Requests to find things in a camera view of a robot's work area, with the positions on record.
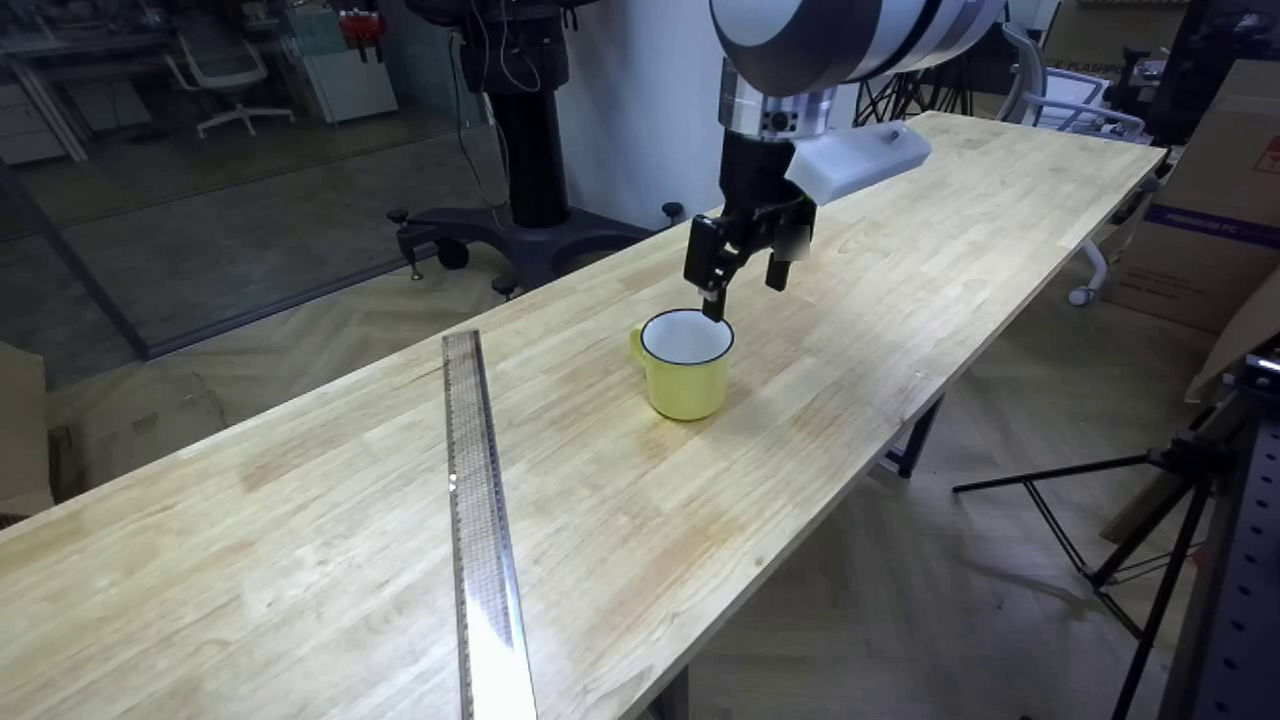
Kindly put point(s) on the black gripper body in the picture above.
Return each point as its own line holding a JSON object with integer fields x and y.
{"x": 745, "y": 222}

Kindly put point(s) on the black table leg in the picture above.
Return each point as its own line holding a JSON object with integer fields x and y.
{"x": 916, "y": 436}

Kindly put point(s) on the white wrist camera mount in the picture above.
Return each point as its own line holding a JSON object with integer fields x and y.
{"x": 860, "y": 153}

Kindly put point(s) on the large cardboard box purple stripe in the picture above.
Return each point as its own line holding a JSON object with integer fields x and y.
{"x": 1220, "y": 203}

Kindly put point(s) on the white office cabinet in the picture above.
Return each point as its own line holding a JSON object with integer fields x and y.
{"x": 345, "y": 74}

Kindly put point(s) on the metal rail strip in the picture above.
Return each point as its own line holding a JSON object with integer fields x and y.
{"x": 480, "y": 533}

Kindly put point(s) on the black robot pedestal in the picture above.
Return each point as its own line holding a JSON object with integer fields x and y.
{"x": 534, "y": 160}

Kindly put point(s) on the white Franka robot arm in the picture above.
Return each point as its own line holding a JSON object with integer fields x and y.
{"x": 853, "y": 32}

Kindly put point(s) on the black camera tripod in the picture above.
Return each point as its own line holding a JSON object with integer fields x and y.
{"x": 1162, "y": 512}

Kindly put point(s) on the yellow enamel cup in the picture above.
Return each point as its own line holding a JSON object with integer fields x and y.
{"x": 683, "y": 387}

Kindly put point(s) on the black perforated rack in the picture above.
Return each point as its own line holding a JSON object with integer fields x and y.
{"x": 1245, "y": 575}

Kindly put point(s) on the white office chair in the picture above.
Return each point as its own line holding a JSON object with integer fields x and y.
{"x": 220, "y": 64}

